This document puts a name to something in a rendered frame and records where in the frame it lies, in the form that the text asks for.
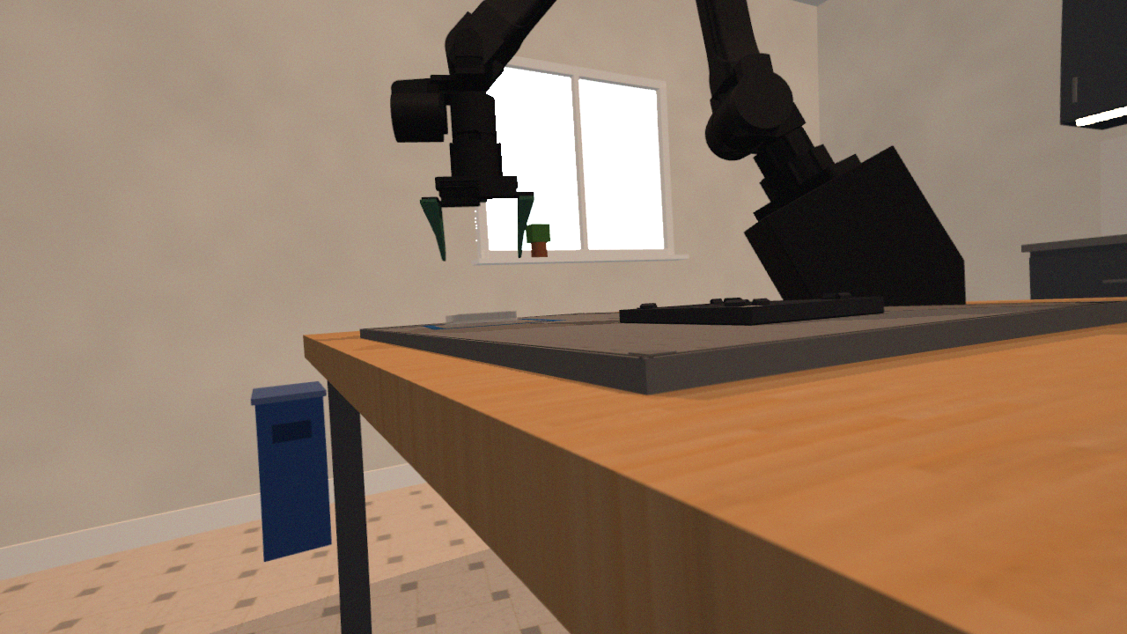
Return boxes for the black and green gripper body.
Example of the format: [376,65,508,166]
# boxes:
[421,133,534,208]

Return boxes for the beige gridded plate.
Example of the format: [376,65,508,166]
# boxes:
[445,311,518,328]

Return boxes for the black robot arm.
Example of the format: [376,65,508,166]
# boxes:
[390,0,861,221]

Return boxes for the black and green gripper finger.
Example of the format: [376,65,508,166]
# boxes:
[420,199,446,262]
[517,195,535,258]

